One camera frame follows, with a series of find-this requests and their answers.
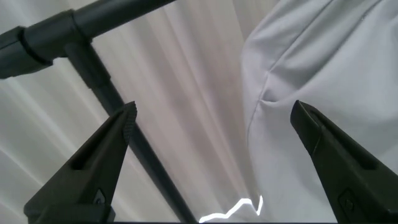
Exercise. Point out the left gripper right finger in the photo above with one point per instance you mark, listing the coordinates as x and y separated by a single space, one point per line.
351 174

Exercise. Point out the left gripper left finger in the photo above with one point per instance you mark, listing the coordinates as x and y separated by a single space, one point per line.
84 180

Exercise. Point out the pale grey shorts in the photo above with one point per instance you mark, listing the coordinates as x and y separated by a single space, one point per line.
326 62

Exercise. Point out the black clothes rack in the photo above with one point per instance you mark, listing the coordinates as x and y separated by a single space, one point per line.
93 68

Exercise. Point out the white curtain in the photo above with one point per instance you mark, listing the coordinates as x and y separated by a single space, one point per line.
192 109

